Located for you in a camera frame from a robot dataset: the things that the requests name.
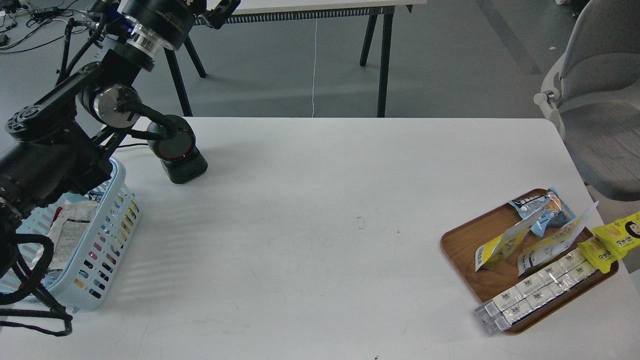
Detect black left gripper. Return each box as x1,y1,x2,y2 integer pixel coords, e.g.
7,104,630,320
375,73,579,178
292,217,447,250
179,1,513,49
122,0,241,51

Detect white hanging cable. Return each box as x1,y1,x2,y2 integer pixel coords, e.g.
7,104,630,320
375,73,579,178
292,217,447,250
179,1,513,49
311,19,319,119

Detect black barcode scanner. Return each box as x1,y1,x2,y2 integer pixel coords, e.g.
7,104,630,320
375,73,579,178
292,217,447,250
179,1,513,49
147,114,208,184

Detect grey office chair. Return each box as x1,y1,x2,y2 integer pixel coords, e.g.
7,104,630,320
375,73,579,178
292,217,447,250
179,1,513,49
534,0,640,202

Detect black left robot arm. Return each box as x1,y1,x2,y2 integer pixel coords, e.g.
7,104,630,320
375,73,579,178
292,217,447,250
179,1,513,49
1,0,240,337

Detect brown wooden tray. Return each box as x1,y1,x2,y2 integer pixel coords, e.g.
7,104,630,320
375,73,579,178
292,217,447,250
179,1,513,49
439,188,620,336

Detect white snack bag in basket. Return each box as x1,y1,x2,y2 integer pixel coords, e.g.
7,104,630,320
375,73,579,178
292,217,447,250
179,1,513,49
46,200,99,271

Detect yellow cartoon snack packet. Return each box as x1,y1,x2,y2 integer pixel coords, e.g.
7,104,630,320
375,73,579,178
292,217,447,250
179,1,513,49
577,212,640,274

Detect light blue plastic basket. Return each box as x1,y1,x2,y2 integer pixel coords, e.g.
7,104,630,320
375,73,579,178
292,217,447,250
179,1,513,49
17,158,142,311

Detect floor cable bundle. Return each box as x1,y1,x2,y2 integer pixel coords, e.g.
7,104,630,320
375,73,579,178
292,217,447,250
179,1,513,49
0,0,121,54

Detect blue snack packet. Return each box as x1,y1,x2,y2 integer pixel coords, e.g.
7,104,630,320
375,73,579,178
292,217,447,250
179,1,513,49
508,187,577,238

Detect background white table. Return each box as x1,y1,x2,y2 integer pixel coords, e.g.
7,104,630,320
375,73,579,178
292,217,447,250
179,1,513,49
114,0,428,119

